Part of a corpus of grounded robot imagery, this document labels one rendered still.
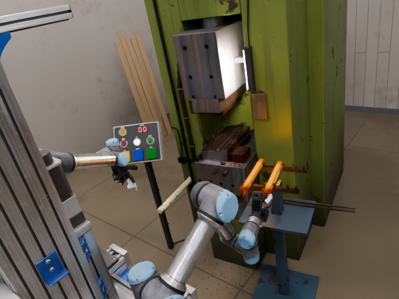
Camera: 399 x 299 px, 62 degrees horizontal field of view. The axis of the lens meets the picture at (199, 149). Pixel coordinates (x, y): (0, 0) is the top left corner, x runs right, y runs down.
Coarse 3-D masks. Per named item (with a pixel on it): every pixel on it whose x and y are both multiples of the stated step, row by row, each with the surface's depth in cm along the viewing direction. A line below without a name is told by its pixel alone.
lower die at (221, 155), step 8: (224, 128) 260; (232, 128) 254; (240, 128) 250; (248, 128) 250; (216, 136) 248; (224, 136) 243; (232, 136) 239; (240, 136) 239; (208, 144) 239; (216, 144) 234; (224, 144) 230; (232, 144) 229; (208, 152) 230; (216, 152) 226; (224, 152) 223; (224, 160) 226
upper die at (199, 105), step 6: (240, 90) 232; (228, 96) 217; (234, 96) 224; (192, 102) 216; (198, 102) 214; (204, 102) 211; (210, 102) 209; (216, 102) 207; (222, 102) 210; (228, 102) 217; (198, 108) 216; (204, 108) 214; (210, 108) 211; (216, 108) 209; (222, 108) 211
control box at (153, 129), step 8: (120, 128) 240; (128, 128) 239; (136, 128) 238; (144, 128) 237; (152, 128) 236; (160, 128) 241; (120, 136) 240; (128, 136) 239; (136, 136) 238; (144, 136) 237; (152, 136) 236; (160, 136) 238; (120, 144) 239; (128, 144) 239; (144, 144) 237; (152, 144) 236; (160, 144) 235; (144, 152) 236; (160, 152) 235; (144, 160) 236; (152, 160) 235; (160, 160) 238
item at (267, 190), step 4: (276, 164) 196; (280, 164) 195; (276, 168) 192; (280, 168) 194; (272, 172) 189; (276, 172) 188; (272, 176) 185; (276, 176) 186; (268, 180) 182; (272, 180) 181; (268, 184) 179; (272, 184) 179; (264, 188) 176; (268, 188) 176; (264, 192) 172; (268, 192) 174; (264, 196) 169; (264, 200) 167
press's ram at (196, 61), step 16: (192, 32) 198; (208, 32) 187; (224, 32) 194; (240, 32) 213; (176, 48) 203; (192, 48) 197; (208, 48) 192; (224, 48) 196; (240, 48) 215; (192, 64) 202; (208, 64) 197; (224, 64) 198; (240, 64) 217; (192, 80) 208; (208, 80) 202; (224, 80) 199; (240, 80) 219; (192, 96) 215; (208, 96) 208; (224, 96) 202
